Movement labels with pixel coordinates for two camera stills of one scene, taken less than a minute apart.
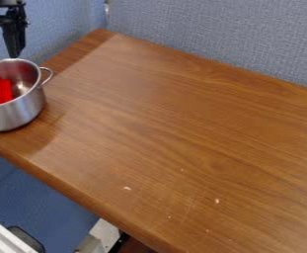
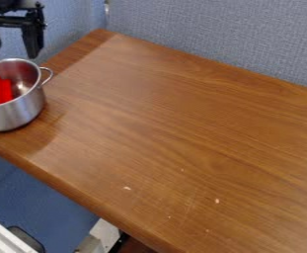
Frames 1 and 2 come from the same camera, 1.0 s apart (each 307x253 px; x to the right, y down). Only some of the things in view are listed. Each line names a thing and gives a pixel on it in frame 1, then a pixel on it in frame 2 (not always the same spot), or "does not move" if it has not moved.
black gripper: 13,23 to 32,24
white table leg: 101,238 does not move
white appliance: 1,240 does not move
